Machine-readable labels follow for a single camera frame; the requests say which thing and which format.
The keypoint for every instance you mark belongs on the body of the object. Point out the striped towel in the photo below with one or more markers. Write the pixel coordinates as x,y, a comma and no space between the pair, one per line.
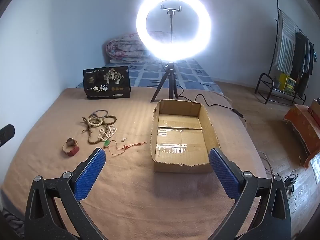
286,45

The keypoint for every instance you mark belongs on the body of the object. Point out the reddish brown bangle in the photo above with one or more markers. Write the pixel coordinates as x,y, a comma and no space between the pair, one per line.
73,151

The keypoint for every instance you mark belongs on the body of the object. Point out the black clothes rack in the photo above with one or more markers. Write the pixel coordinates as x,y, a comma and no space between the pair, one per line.
262,76

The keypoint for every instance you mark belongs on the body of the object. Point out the dark hanging clothes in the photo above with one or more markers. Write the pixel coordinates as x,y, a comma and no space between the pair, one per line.
300,55

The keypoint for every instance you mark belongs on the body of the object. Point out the yellow box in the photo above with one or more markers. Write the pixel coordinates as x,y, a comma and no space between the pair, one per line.
287,82

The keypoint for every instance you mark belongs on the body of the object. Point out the cardboard box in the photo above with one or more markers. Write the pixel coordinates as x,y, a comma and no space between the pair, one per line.
180,140

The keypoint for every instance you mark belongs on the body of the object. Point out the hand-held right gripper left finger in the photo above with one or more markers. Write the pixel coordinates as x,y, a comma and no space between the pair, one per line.
90,175

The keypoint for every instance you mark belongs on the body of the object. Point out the black power adapter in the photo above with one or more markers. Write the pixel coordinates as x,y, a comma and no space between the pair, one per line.
290,180

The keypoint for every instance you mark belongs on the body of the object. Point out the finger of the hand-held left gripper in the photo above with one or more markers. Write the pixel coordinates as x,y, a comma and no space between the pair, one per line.
7,132

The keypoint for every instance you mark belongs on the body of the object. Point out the black tripod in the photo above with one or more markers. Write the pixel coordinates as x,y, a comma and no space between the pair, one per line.
170,70

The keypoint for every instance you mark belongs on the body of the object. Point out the dark patterned cloth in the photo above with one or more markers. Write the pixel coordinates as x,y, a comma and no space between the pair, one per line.
11,220

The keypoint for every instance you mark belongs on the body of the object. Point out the brown box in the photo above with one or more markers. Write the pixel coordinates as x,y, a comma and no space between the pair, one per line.
315,107

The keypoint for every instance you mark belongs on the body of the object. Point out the blue patterned bedsheet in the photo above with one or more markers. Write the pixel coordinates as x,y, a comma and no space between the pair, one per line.
190,72

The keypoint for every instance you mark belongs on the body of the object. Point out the folded floral quilt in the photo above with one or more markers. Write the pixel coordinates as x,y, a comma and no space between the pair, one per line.
122,47

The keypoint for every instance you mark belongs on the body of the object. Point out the black phone clamp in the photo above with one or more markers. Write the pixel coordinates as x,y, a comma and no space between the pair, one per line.
171,11

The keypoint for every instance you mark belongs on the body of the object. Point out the black printed snack bag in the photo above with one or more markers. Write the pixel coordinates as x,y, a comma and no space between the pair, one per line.
107,90

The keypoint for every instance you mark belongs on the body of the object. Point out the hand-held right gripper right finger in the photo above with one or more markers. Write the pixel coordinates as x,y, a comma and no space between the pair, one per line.
223,175

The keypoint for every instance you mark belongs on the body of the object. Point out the metal bangle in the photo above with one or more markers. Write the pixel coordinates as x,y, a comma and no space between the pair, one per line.
92,114

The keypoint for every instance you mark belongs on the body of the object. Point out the orange cloth covered cabinet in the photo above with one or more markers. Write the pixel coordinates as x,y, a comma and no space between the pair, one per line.
302,127

